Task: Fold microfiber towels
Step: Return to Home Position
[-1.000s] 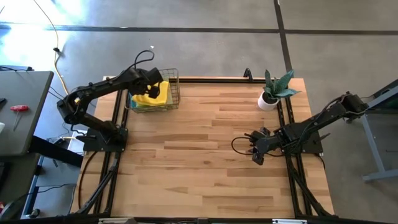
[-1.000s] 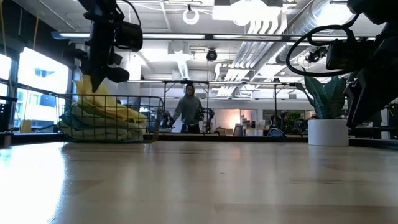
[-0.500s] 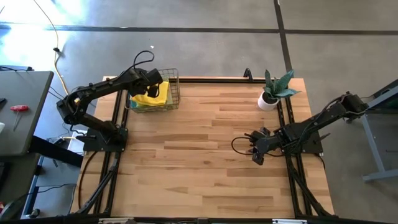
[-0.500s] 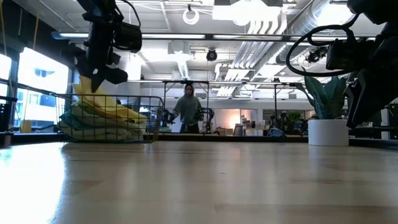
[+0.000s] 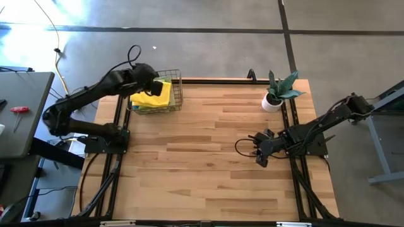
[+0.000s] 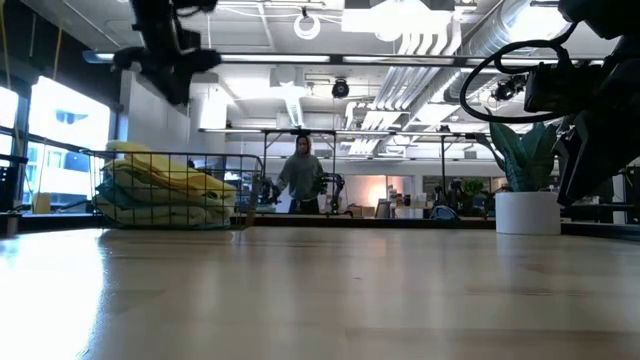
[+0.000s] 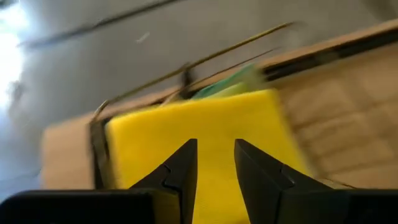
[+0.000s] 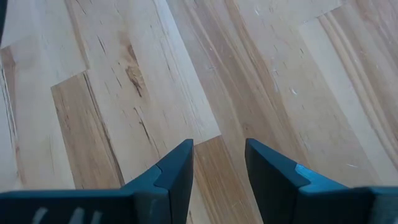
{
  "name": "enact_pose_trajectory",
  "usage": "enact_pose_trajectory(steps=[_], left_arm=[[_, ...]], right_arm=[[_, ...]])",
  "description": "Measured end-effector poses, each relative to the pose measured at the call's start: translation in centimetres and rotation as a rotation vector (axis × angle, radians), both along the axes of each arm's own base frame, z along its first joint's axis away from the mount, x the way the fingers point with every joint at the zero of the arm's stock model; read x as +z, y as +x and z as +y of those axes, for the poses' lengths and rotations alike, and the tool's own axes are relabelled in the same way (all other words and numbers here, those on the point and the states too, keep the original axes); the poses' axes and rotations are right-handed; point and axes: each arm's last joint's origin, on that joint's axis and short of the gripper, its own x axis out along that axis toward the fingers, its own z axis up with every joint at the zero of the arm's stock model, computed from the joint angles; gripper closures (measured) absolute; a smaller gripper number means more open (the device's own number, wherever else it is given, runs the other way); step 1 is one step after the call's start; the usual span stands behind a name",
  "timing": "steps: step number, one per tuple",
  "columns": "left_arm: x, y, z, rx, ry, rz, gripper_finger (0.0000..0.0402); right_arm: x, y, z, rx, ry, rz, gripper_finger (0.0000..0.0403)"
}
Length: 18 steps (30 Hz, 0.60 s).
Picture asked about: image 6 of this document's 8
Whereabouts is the long ceiling light fixture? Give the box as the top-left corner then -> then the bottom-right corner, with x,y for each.
82,49 -> 606,69

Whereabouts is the black computer monitor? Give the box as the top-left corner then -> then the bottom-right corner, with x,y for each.
624,169 -> 640,224

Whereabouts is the snake plant in white pot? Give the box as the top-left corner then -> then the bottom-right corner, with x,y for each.
482,112 -> 562,236

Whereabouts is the black aluminium table frame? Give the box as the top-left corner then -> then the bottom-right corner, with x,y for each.
19,213 -> 640,239

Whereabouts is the tall black desk frame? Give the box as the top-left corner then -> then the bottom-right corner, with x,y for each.
262,128 -> 476,216

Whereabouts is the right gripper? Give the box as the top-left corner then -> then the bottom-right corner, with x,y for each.
554,34 -> 640,207

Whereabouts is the wire mesh basket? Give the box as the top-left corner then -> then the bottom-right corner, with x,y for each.
82,148 -> 265,231

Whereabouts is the green office plant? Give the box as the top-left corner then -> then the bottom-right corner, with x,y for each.
462,178 -> 489,201

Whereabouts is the white ring ceiling fixture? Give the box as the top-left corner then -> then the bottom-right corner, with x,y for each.
293,12 -> 322,41

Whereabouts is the person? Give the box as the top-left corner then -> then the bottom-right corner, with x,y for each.
276,134 -> 326,215

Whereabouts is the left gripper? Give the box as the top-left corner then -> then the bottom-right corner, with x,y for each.
112,29 -> 221,106

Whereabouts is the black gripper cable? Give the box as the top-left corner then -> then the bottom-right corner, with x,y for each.
458,22 -> 581,125

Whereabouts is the yellow hanging strap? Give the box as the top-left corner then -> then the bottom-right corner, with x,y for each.
52,22 -> 65,81
0,0 -> 12,89

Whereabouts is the small blue dome object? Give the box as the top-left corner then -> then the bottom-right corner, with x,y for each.
429,204 -> 459,222

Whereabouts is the yellow microfiber towel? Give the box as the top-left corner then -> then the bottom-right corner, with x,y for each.
105,140 -> 239,201

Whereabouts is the silver ceiling duct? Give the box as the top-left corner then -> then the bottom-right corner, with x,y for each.
442,0 -> 534,101

